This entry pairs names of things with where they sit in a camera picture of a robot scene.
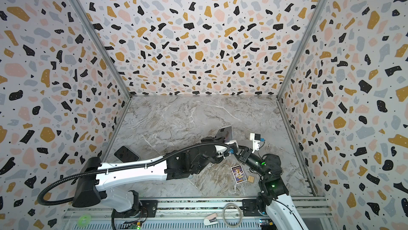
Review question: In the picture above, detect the small phone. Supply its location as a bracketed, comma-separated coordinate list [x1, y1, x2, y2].
[214, 126, 233, 143]

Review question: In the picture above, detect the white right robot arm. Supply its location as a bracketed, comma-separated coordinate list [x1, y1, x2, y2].
[232, 145, 308, 230]

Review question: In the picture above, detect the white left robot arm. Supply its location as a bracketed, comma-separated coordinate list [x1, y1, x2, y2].
[72, 139, 238, 213]

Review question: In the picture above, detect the black phone on table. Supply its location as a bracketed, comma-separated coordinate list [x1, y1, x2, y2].
[114, 146, 140, 163]

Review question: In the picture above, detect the purple playing card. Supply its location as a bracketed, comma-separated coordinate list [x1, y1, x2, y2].
[231, 165, 248, 184]

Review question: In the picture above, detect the small wooden block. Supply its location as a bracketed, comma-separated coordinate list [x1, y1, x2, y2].
[248, 176, 255, 183]

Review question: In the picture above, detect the white pink stapler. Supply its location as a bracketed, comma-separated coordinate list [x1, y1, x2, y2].
[203, 213, 219, 226]

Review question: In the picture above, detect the green tape roll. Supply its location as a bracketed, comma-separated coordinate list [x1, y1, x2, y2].
[77, 214, 91, 228]

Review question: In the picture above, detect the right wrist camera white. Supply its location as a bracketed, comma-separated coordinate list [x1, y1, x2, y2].
[249, 133, 265, 153]

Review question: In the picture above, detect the coiled grey cable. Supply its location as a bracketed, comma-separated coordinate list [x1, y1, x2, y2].
[222, 202, 245, 229]

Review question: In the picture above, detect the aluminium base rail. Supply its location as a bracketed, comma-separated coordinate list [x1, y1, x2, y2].
[62, 196, 329, 230]

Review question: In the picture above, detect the aluminium corner post left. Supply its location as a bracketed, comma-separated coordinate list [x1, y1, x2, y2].
[69, 0, 132, 100]

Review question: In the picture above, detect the aluminium corner post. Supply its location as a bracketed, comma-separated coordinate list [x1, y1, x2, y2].
[69, 0, 132, 100]
[277, 0, 327, 102]

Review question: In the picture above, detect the black corrugated cable conduit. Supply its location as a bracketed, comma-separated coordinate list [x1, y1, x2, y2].
[36, 142, 230, 206]

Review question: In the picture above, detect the aluminium corner post right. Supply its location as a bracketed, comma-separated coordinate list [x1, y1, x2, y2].
[277, 0, 327, 102]

